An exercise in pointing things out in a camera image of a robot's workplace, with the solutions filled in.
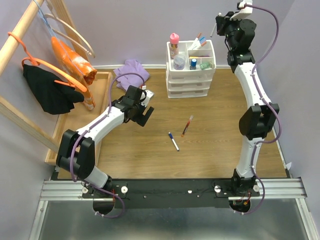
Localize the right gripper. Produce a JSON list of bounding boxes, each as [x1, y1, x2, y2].
[[215, 11, 243, 51]]

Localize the light blue acrylic marker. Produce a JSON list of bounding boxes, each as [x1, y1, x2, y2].
[[193, 37, 206, 50]]

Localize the pink cap white marker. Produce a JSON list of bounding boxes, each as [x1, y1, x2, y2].
[[189, 32, 202, 50]]

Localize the blue cap whiteboard marker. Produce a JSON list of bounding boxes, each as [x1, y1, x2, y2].
[[168, 132, 180, 152]]

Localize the grey blue cap glue bottle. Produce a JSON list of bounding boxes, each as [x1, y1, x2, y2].
[[189, 58, 197, 70]]

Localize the pink cap crayon bottle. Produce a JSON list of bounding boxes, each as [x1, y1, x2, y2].
[[169, 33, 180, 59]]

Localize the white plastic drawer organizer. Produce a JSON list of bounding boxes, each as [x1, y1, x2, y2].
[[166, 40, 216, 99]]

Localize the red gel pen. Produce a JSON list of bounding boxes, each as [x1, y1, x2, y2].
[[181, 115, 194, 137]]

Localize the clear round jar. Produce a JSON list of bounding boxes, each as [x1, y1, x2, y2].
[[173, 54, 186, 70]]

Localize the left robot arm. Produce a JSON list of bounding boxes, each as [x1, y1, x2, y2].
[[56, 85, 155, 198]]

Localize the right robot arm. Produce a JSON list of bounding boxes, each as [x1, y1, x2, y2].
[[215, 11, 280, 196]]

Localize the purple cloth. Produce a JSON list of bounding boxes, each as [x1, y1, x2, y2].
[[113, 59, 150, 92]]

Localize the orange white garment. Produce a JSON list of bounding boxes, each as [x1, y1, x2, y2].
[[51, 36, 98, 111]]

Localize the black garment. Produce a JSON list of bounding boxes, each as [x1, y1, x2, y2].
[[23, 64, 85, 115]]

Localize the orange hanger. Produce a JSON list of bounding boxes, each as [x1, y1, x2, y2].
[[7, 31, 88, 95]]

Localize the wooden clothes rack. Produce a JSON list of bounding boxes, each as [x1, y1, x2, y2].
[[0, 0, 91, 161]]

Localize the wooden hanger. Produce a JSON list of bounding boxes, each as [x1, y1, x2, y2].
[[44, 13, 96, 58]]

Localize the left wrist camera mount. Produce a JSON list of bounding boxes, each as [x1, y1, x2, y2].
[[140, 85, 155, 107]]

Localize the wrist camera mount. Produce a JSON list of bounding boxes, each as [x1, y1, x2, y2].
[[140, 85, 155, 107], [230, 0, 253, 21]]

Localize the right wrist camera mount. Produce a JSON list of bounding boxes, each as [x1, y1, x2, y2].
[[230, 0, 253, 21]]

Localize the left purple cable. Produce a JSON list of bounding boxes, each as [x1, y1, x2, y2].
[[69, 72, 148, 219]]

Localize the purple cable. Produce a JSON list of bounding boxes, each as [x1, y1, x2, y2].
[[69, 72, 148, 219], [233, 4, 282, 216]]

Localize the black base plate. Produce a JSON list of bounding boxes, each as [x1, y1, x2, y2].
[[82, 177, 262, 210]]

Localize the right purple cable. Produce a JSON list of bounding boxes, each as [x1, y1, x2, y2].
[[233, 4, 282, 216]]

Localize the blue wire hanger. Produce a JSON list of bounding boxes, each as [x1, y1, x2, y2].
[[33, 0, 83, 74]]

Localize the aluminium rail frame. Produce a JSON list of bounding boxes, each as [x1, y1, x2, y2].
[[30, 178, 320, 240]]

